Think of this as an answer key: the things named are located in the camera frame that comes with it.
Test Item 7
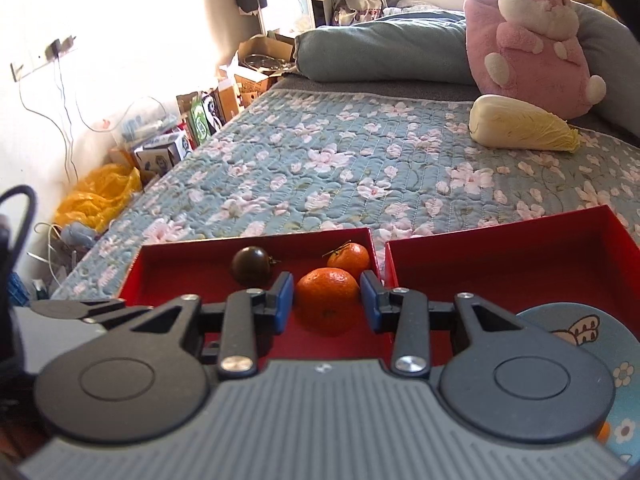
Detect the floral quilted bedspread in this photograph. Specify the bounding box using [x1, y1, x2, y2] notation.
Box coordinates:
[50, 87, 640, 301]

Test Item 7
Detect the blue cartoon print plate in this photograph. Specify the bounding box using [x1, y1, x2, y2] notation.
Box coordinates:
[515, 301, 640, 466]

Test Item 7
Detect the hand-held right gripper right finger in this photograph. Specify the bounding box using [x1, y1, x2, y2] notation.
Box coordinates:
[360, 270, 541, 376]

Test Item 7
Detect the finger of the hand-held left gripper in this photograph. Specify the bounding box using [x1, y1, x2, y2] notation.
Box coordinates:
[31, 299, 160, 333]

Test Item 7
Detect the clear plastic bag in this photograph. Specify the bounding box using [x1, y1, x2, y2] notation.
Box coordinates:
[112, 97, 178, 143]

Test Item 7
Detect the yellow plastic bag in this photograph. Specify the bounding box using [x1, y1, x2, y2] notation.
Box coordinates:
[52, 164, 143, 233]

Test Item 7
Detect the mandarin with stem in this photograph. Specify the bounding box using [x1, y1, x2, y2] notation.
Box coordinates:
[322, 241, 371, 278]

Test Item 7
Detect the red cardboard box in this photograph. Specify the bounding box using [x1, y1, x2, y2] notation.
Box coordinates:
[117, 227, 393, 361]
[384, 204, 640, 361]

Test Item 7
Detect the metal pot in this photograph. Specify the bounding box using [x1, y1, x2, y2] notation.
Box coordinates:
[245, 52, 289, 72]

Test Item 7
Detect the open cardboard box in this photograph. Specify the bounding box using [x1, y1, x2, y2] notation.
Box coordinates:
[235, 34, 296, 75]

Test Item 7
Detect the orange mandarin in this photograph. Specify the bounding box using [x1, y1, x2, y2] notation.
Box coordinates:
[296, 267, 362, 337]

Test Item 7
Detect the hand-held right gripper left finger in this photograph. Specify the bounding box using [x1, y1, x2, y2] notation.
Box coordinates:
[101, 271, 295, 381]

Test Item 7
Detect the napa cabbage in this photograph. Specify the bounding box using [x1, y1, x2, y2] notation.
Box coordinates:
[468, 94, 581, 153]

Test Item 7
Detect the grey blue cloth bundle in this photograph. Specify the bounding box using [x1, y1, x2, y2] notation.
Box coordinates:
[60, 224, 98, 249]

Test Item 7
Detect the blue plastic crate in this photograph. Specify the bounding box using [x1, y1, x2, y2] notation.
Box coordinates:
[9, 271, 32, 307]

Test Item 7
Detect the white printed box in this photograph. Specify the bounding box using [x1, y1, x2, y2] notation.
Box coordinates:
[132, 132, 193, 173]

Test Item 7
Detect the wall power strip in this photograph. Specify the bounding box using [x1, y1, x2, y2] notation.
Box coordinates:
[10, 35, 78, 81]

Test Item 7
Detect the black cable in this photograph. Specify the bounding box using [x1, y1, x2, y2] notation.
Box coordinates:
[0, 185, 38, 261]

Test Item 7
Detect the dark purple tomato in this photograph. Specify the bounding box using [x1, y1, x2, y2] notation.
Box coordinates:
[231, 245, 281, 287]

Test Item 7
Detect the green white carton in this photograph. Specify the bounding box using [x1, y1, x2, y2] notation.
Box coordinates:
[189, 91, 221, 148]

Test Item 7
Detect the pink plush rabbit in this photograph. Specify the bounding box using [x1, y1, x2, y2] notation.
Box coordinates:
[463, 0, 607, 120]

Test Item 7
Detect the grey blue duvet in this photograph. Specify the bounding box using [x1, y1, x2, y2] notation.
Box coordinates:
[294, 2, 640, 143]

